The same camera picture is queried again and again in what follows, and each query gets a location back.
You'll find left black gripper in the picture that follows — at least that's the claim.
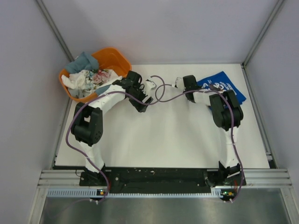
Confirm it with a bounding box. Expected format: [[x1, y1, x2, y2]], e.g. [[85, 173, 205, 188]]
[[127, 83, 152, 112]]

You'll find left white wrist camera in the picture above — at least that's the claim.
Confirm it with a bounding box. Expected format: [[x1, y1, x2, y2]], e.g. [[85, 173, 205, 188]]
[[143, 78, 157, 92]]

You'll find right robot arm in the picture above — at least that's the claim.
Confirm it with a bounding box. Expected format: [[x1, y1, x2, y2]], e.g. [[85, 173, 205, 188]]
[[182, 75, 243, 185]]

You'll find left aluminium frame post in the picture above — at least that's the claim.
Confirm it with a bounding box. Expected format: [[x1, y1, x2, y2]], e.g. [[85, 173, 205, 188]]
[[34, 0, 74, 62]]

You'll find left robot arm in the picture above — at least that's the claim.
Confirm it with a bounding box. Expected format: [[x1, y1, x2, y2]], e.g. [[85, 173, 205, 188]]
[[67, 71, 157, 185]]

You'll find orange plastic laundry basket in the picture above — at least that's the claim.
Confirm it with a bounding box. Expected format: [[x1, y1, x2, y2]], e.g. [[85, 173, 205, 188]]
[[58, 47, 132, 103]]

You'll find aluminium frame post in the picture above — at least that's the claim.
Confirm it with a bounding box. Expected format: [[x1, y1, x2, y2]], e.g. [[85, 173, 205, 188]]
[[242, 0, 286, 69], [34, 0, 74, 62]]

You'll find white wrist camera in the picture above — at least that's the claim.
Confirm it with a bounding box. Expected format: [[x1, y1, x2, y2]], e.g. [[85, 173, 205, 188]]
[[171, 77, 185, 91], [143, 78, 157, 92]]

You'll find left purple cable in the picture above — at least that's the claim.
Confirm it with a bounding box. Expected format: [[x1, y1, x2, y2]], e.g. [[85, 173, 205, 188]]
[[66, 75, 168, 202]]

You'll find grey slotted cable duct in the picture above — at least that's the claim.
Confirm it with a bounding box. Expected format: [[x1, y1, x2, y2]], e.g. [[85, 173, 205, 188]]
[[47, 188, 233, 198]]

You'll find blue t shirt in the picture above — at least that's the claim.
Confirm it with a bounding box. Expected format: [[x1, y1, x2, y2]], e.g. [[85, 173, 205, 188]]
[[193, 71, 246, 106]]

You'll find white t shirt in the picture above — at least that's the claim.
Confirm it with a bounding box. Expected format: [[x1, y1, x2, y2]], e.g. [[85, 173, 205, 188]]
[[61, 72, 85, 89]]

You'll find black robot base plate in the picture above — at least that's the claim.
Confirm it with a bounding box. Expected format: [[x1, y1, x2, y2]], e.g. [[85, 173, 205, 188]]
[[79, 167, 241, 194]]

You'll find grey-blue t shirt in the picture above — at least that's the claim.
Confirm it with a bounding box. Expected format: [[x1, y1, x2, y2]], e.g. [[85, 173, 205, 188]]
[[65, 52, 100, 98]]

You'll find right aluminium frame post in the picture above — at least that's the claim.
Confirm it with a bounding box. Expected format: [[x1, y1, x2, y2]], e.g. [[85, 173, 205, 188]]
[[242, 0, 286, 69]]

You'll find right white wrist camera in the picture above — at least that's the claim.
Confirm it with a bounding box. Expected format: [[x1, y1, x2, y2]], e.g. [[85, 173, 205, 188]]
[[171, 77, 185, 91]]

